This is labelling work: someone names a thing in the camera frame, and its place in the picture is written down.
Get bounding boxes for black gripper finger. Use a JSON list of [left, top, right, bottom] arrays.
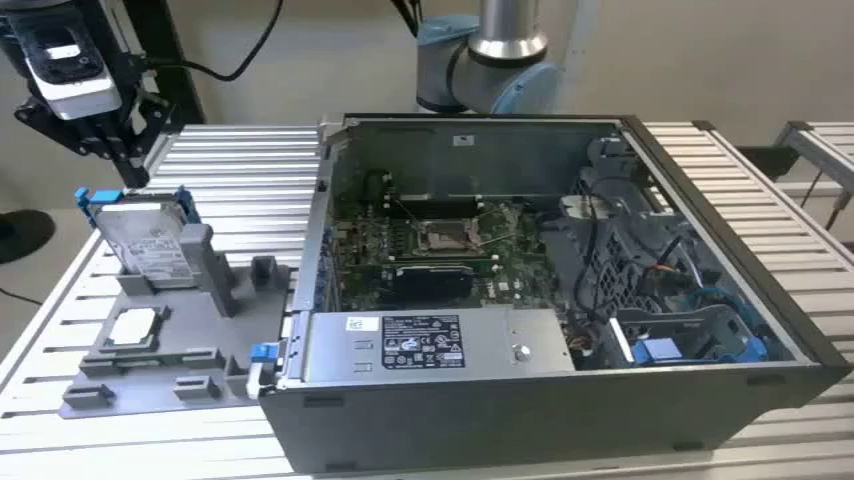
[[130, 92, 178, 188], [13, 97, 140, 189]]

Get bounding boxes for hard disk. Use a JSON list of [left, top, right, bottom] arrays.
[[74, 185, 203, 292]]

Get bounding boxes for grey disk bay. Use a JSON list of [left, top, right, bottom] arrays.
[[607, 303, 770, 367]]

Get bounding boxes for black round stand base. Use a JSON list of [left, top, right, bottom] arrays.
[[0, 209, 58, 265]]

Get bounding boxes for silver CPU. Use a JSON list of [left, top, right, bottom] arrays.
[[108, 308, 163, 347]]

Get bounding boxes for metal locking lever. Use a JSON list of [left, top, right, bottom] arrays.
[[391, 194, 423, 225]]

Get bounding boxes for grey parts rack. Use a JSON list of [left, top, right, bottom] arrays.
[[58, 222, 300, 420]]

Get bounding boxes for black RAM slot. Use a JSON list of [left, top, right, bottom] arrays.
[[384, 201, 483, 211], [384, 195, 483, 204], [384, 253, 501, 266]]

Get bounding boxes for CPU socket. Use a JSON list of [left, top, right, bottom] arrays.
[[414, 218, 483, 255]]

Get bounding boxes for blue case latch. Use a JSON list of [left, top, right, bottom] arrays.
[[248, 341, 280, 367]]

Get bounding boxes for silver power supply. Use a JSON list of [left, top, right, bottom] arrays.
[[298, 308, 578, 385]]

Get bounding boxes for green motherboard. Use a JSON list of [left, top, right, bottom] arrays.
[[328, 193, 570, 312]]

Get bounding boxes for grey metal drive cage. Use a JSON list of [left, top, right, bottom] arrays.
[[541, 137, 801, 372]]

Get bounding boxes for dark grey PC case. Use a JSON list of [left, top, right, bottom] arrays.
[[256, 112, 854, 474]]

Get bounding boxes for blue carrier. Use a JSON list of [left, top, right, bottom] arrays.
[[630, 338, 683, 363]]

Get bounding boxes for black block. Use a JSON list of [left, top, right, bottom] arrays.
[[735, 144, 801, 182]]

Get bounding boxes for metal slat side table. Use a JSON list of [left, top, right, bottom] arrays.
[[771, 119, 854, 202]]

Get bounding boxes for black upright frame post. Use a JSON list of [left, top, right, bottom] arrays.
[[124, 0, 207, 126]]

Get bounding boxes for thin black wall wire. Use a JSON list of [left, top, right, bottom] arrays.
[[106, 0, 130, 52]]

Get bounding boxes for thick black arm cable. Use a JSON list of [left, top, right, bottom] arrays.
[[142, 0, 287, 82]]

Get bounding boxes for black floor cable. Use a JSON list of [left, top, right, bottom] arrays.
[[0, 286, 44, 306]]

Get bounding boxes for black hanging cables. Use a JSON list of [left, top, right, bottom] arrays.
[[388, 0, 426, 39]]

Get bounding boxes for yellow and black power wire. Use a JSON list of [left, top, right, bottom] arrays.
[[641, 234, 697, 297]]

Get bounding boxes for blue wire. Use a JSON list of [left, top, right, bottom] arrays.
[[682, 283, 750, 342]]

